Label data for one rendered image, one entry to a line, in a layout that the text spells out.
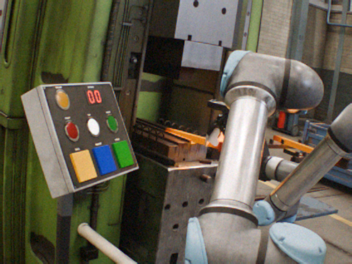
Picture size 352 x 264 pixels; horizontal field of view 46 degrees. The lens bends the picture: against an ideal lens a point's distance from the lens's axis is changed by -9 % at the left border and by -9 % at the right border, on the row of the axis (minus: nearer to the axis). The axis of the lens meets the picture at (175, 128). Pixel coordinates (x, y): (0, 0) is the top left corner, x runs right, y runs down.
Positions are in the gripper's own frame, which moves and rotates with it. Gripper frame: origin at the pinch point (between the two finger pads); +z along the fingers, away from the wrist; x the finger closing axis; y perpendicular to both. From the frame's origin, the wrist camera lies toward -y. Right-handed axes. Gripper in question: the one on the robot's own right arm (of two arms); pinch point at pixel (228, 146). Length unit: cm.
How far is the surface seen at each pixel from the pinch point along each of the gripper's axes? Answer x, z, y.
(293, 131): 628, 373, 85
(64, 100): -65, 0, -14
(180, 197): -8.4, 11.6, 21.6
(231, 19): 9.8, 16.0, -46.3
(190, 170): -5.8, 11.4, 11.5
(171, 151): -10.9, 17.2, 5.7
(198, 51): -5.1, 16.4, -31.5
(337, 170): 361, 128, 76
